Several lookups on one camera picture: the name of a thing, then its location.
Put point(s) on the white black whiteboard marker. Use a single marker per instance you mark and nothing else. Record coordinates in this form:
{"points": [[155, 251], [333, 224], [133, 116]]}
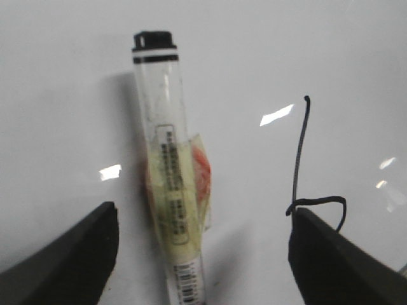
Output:
{"points": [[170, 170]]}

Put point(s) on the white whiteboard surface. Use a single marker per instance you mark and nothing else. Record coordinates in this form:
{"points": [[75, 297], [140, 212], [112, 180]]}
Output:
{"points": [[71, 139]]}

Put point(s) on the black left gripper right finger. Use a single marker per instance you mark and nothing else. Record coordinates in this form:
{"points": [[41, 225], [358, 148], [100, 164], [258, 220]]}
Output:
{"points": [[329, 269]]}

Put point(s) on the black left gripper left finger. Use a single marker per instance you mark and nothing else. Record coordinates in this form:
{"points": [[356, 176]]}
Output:
{"points": [[73, 269]]}

